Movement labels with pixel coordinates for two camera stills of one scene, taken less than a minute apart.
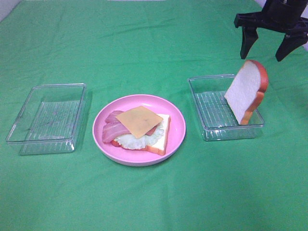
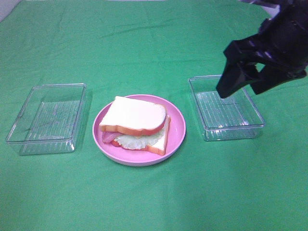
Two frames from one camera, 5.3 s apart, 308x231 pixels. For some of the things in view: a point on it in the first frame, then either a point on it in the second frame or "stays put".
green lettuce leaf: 130,141 stays put
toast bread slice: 246,94 to 132,116
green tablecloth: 120,48 stays put
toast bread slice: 159,147 stays put
